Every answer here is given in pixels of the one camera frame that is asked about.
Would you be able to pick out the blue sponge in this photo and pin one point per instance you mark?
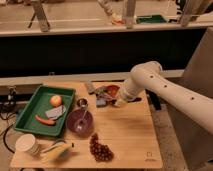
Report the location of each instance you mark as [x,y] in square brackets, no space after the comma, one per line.
[101,103]

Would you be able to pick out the apple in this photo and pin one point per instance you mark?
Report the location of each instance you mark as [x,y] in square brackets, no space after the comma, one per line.
[55,100]

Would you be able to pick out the grey block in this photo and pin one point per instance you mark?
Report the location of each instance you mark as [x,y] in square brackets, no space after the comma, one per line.
[90,88]

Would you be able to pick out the green plastic tray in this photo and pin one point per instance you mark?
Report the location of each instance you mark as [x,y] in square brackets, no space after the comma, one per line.
[38,105]

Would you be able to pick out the white paper cup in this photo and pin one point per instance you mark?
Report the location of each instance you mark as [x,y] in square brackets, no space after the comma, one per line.
[28,144]

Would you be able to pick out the grey cloth piece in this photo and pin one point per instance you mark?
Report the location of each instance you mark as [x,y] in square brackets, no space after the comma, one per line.
[56,112]

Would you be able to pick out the small metal cup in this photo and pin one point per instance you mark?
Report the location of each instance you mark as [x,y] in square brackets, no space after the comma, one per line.
[82,103]

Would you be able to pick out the red bowl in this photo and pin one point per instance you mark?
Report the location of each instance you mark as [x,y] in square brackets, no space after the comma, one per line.
[112,90]

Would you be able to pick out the metal spoon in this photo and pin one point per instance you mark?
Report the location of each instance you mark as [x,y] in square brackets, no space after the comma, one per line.
[81,120]

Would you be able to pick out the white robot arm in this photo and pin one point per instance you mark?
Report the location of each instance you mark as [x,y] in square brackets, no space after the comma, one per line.
[147,76]

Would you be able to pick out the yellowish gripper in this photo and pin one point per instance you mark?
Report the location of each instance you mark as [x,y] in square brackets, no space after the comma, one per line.
[119,102]

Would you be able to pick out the purple bowl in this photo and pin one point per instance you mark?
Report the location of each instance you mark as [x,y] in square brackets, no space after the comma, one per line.
[72,119]

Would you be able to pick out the bunch of dark grapes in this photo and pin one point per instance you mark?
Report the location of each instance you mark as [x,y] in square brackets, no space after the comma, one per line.
[101,152]

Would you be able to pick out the black handled brush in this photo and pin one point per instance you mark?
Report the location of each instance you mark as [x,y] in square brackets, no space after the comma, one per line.
[102,93]

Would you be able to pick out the green mat in background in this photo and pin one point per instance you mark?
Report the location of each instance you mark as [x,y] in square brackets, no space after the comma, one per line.
[150,19]

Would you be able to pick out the orange sausage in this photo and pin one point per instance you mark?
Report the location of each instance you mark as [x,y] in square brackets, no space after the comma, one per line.
[49,122]

